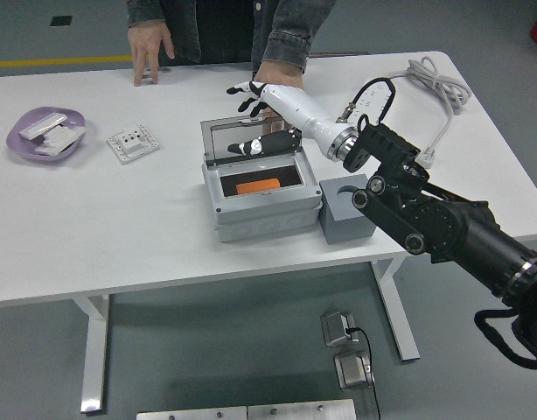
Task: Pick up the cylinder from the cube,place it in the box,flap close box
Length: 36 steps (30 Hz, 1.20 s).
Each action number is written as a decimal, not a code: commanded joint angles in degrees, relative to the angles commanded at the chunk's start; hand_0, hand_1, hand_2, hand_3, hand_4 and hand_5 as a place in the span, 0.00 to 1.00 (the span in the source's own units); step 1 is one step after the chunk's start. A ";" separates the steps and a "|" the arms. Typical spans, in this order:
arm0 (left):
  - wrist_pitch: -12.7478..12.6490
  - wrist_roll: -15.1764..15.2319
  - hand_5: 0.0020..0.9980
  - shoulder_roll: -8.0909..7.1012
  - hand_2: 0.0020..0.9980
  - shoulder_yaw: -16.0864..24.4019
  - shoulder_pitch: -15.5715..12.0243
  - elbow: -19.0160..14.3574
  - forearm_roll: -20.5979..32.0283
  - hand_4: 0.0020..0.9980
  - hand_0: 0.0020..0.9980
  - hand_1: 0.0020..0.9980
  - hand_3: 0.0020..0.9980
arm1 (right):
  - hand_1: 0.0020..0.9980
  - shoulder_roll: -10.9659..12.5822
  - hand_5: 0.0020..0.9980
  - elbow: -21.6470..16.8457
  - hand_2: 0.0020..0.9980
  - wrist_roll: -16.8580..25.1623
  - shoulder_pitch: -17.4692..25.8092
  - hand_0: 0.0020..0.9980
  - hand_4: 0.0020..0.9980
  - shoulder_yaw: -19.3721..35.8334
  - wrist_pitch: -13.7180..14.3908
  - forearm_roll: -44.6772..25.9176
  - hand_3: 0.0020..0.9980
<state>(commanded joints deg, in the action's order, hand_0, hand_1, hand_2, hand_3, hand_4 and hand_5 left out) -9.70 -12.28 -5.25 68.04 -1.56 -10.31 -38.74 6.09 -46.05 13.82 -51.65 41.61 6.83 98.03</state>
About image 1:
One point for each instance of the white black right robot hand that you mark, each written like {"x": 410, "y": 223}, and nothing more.
{"x": 303, "y": 111}

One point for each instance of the person's right hand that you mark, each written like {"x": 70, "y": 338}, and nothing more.
{"x": 148, "y": 44}

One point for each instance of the person's left hand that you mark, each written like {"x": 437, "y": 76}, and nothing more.
{"x": 281, "y": 74}

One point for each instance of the orange cylinder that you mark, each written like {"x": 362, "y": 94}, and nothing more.
{"x": 257, "y": 186}

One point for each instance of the grey enclosure box clear lid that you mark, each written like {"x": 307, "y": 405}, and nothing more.
{"x": 264, "y": 210}

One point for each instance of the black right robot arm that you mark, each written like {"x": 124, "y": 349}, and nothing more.
{"x": 448, "y": 223}

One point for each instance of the person's left forearm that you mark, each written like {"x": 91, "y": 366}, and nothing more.
{"x": 295, "y": 35}

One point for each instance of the person's right forearm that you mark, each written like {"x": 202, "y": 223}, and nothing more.
{"x": 144, "y": 13}

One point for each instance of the grey cube with round recess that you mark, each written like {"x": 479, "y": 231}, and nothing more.
{"x": 345, "y": 223}

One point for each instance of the metal floor socket box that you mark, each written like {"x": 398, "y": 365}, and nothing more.
{"x": 353, "y": 372}
{"x": 336, "y": 328}

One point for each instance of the dark flat floor strip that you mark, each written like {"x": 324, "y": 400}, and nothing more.
{"x": 343, "y": 54}

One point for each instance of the person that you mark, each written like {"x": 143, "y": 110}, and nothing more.
{"x": 225, "y": 30}

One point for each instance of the white power strip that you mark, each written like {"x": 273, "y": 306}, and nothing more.
{"x": 375, "y": 98}

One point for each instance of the black square floor cover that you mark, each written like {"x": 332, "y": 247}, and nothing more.
{"x": 61, "y": 20}

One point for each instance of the yellow floor tape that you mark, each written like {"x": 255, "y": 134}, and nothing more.
{"x": 54, "y": 62}

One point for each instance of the white plastic part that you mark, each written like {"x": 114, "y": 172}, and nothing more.
{"x": 65, "y": 135}
{"x": 47, "y": 149}

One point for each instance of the purple plate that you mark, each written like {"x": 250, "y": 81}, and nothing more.
{"x": 21, "y": 146}

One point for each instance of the white table leg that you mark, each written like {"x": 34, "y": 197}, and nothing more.
{"x": 395, "y": 315}
{"x": 95, "y": 350}

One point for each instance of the silver metal plate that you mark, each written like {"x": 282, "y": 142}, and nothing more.
{"x": 301, "y": 411}
{"x": 190, "y": 414}

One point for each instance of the white wall socket panel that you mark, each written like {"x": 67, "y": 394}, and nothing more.
{"x": 133, "y": 143}

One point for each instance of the long white rail piece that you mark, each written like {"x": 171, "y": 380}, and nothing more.
{"x": 43, "y": 124}

